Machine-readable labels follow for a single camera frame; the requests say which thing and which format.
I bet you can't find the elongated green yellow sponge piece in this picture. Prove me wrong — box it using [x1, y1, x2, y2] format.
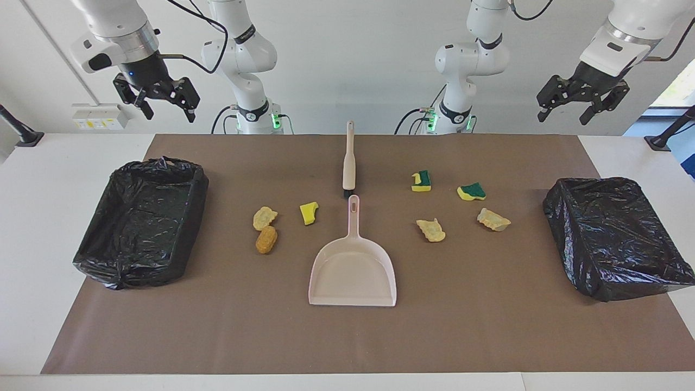
[457, 182, 487, 202]

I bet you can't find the pale pink plastic dustpan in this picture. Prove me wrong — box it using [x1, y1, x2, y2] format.
[308, 194, 397, 307]

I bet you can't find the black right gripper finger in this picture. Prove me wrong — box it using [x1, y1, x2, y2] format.
[169, 78, 200, 123]
[113, 73, 154, 121]

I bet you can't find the black base cable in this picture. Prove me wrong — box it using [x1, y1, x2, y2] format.
[395, 84, 447, 135]
[211, 106, 295, 135]

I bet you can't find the beige handled black bristle brush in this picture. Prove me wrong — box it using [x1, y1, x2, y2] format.
[342, 121, 357, 197]

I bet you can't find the black right base cable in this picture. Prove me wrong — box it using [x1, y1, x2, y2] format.
[211, 106, 295, 135]

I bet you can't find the black table clamp stand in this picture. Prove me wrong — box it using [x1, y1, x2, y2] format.
[0, 103, 45, 148]
[644, 104, 695, 152]

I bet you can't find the black left base cable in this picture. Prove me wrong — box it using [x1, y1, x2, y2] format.
[395, 84, 447, 135]

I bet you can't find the pale yellow trash piece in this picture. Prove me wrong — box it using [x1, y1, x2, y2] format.
[252, 206, 279, 231]
[477, 207, 511, 232]
[416, 218, 446, 243]

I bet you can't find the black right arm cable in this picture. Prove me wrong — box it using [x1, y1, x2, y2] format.
[160, 0, 230, 75]

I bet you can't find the white wall socket box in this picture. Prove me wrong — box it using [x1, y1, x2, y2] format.
[72, 103, 131, 131]

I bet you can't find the brown corn-shaped trash piece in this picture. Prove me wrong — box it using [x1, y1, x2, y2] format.
[255, 226, 278, 255]

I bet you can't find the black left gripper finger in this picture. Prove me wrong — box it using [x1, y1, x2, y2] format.
[536, 75, 573, 123]
[579, 84, 630, 126]

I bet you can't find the white wall cable conduit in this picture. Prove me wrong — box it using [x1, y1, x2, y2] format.
[21, 0, 101, 106]

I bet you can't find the brown table mat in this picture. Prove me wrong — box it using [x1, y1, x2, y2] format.
[41, 134, 695, 375]

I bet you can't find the black bag lined bin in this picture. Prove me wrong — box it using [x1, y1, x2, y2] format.
[543, 176, 695, 302]
[73, 156, 210, 290]

